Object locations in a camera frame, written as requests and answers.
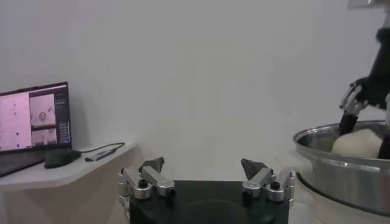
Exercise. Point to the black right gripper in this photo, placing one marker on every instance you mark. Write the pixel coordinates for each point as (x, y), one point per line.
(381, 85)

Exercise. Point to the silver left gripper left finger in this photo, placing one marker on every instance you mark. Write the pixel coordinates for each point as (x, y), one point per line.
(157, 179)

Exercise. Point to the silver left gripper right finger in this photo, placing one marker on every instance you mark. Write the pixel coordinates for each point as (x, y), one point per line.
(259, 179)

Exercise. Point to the white steamed baozi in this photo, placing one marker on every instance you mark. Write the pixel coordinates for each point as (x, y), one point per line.
(356, 144)

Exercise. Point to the stainless steel steamer basket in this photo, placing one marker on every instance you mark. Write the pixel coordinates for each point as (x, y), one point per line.
(344, 182)

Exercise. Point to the grey USB hub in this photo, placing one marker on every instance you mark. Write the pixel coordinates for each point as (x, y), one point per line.
(100, 154)

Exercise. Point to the black computer mouse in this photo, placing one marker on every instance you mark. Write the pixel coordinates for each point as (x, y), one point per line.
(62, 158)

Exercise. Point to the white side table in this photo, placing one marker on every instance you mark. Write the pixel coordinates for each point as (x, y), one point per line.
(61, 201)

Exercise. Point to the black laptop with pink screen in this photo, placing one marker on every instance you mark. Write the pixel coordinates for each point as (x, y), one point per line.
(18, 121)

